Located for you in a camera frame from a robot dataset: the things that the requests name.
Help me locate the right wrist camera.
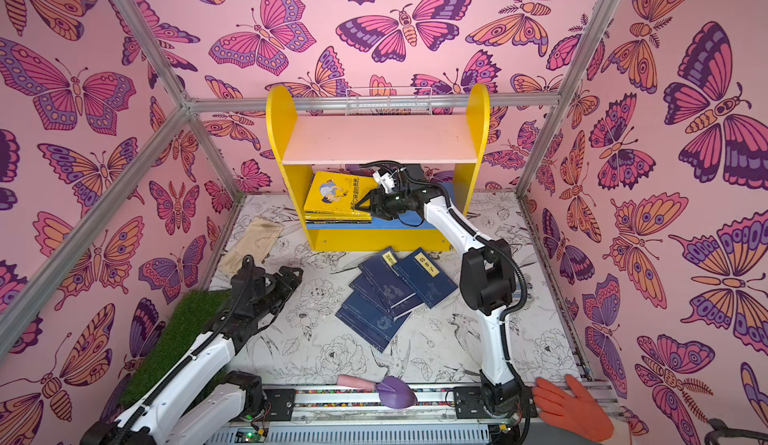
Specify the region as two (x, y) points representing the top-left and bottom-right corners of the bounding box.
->
(372, 171), (398, 195)

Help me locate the orange rubber glove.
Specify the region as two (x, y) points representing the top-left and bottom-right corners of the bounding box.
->
(533, 375), (615, 443)

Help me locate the white slotted cable duct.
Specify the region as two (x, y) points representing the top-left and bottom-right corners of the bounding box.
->
(206, 424), (492, 444)

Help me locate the yellow cartoon book bottom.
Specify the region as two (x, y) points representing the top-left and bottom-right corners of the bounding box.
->
(303, 171), (378, 220)

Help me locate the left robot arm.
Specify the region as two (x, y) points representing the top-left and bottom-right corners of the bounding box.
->
(80, 255), (304, 444)

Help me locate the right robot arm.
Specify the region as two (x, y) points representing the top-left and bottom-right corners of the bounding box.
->
(357, 160), (531, 419)

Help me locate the green artificial grass mat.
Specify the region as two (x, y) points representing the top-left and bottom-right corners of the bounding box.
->
(119, 291), (231, 408)

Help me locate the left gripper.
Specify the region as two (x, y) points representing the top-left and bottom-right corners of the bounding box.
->
(249, 266), (302, 324)

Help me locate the green circuit board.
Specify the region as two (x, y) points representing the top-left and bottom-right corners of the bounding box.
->
(234, 427), (266, 444)

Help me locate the aluminium mounting rail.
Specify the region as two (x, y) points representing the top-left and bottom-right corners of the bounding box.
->
(263, 382), (502, 424)

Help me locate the purple pink trowel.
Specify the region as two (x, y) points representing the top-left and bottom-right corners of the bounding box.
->
(337, 375), (418, 410)

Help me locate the navy blue book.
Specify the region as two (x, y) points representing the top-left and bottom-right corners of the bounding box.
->
(336, 289), (411, 352)
(358, 247), (424, 319)
(394, 248), (458, 308)

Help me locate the yellow pink blue bookshelf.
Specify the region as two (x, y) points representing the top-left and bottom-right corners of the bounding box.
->
(266, 85), (491, 252)

